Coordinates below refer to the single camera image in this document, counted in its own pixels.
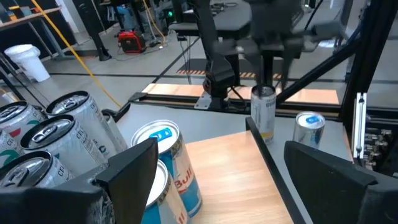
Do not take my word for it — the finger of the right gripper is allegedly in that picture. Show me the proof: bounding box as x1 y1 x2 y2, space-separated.
247 49 267 96
279 46 302 90

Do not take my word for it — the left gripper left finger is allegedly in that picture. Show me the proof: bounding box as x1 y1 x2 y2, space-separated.
0 137 159 224

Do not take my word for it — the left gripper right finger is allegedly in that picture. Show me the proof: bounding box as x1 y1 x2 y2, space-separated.
284 141 398 224

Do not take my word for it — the tall silver Celsius can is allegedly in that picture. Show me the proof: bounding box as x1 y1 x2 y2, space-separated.
20 114 109 178
0 101 47 141
0 129 25 167
250 84 277 146

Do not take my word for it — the blue silver Red Bull can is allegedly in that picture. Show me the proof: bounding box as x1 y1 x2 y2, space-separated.
130 119 203 218
292 111 326 149
141 159 190 224

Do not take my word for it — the black desk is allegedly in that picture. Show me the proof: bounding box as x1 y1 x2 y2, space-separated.
169 0 252 41

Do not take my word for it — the black orange hazard mat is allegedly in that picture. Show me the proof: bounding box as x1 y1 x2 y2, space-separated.
176 68 284 80

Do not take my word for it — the silver aluminium extrusion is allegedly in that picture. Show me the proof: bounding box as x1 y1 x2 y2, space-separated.
352 91 368 162

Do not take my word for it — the wooden table side board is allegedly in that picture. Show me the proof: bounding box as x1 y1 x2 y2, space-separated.
142 83 340 106

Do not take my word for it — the red portable device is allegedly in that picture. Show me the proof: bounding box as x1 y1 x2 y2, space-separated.
117 30 147 54

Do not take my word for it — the white bucket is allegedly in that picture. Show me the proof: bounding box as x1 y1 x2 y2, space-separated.
3 44 50 83

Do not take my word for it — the wooden workbench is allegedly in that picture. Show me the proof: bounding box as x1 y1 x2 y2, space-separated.
0 6 63 60

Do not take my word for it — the yellow extension cable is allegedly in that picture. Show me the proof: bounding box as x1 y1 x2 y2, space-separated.
30 0 123 109

